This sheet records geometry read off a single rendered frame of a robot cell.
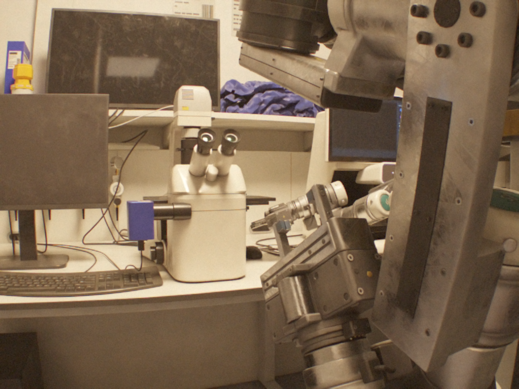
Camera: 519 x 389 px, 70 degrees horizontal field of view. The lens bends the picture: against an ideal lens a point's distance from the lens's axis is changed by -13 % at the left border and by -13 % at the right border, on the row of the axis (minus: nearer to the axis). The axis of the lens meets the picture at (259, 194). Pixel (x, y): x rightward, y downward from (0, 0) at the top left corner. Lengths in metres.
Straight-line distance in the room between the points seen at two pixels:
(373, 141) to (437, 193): 1.39
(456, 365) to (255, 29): 0.46
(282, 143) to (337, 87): 1.74
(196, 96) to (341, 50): 0.91
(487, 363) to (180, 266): 0.85
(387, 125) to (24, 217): 1.33
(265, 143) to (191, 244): 1.13
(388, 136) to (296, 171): 0.55
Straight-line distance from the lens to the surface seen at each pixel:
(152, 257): 1.21
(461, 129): 0.24
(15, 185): 1.32
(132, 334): 1.94
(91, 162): 1.31
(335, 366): 0.37
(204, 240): 1.06
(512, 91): 0.26
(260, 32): 0.58
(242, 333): 2.06
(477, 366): 0.36
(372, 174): 1.57
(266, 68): 0.55
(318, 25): 0.60
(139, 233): 1.01
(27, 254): 1.41
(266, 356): 2.03
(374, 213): 1.18
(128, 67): 1.74
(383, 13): 0.36
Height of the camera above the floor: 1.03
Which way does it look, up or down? 3 degrees down
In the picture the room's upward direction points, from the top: straight up
